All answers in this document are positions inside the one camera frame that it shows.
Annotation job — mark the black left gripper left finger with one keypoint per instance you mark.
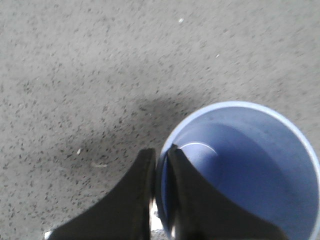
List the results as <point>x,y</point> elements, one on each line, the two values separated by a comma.
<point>124,213</point>

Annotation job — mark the blue plastic cup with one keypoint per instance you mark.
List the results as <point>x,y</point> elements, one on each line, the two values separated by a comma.
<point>255,157</point>

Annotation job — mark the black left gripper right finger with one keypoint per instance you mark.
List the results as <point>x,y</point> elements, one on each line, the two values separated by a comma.
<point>198,211</point>

